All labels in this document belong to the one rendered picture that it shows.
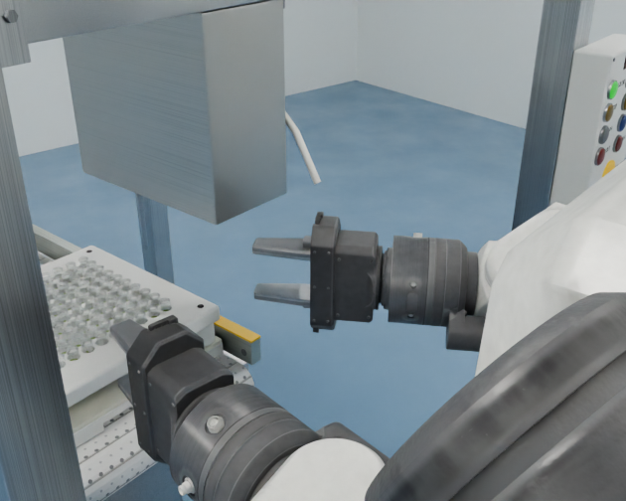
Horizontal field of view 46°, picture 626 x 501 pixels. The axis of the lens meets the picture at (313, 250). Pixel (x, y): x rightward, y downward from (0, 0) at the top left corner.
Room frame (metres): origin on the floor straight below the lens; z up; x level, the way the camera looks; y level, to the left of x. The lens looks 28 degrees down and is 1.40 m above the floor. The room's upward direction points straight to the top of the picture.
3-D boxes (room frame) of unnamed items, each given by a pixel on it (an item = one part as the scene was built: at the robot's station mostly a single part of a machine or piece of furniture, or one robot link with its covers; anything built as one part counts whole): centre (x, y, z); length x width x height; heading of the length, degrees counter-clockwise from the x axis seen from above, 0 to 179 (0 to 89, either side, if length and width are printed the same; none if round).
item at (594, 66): (1.18, -0.48, 1.02); 0.17 x 0.06 x 0.26; 140
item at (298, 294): (0.66, 0.03, 1.00); 0.06 x 0.03 x 0.02; 82
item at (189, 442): (0.42, 0.08, 1.03); 0.12 x 0.10 x 0.13; 42
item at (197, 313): (0.70, 0.28, 0.95); 0.25 x 0.24 x 0.02; 140
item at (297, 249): (0.66, 0.03, 1.07); 0.06 x 0.03 x 0.02; 82
